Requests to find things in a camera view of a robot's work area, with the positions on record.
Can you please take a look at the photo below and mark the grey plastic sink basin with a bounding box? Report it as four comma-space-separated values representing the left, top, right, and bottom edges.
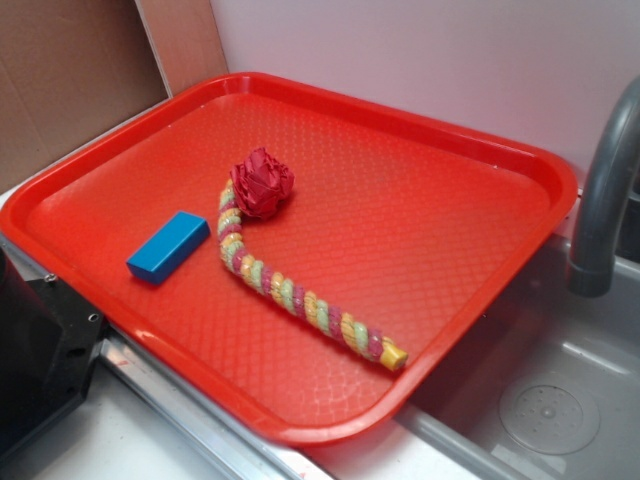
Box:
319, 188, 640, 480

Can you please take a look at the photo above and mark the red plastic tray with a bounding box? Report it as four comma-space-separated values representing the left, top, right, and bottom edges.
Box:
1, 73, 577, 446

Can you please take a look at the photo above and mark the grey faucet spout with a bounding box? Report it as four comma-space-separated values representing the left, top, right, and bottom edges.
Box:
566, 79, 639, 297

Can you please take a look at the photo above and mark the red crumpled paper ball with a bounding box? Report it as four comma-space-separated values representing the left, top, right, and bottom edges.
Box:
230, 147, 295, 220

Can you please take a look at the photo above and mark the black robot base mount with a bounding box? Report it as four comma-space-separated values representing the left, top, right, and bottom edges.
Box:
1, 253, 106, 464

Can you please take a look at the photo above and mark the blue rectangular block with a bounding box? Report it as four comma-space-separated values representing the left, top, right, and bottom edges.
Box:
126, 211, 211, 285

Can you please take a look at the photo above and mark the multicolored twisted rope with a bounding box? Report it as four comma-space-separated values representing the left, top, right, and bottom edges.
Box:
216, 178, 409, 372

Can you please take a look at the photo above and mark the brown cardboard panel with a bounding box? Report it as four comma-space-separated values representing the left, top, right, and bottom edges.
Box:
1, 1, 227, 191

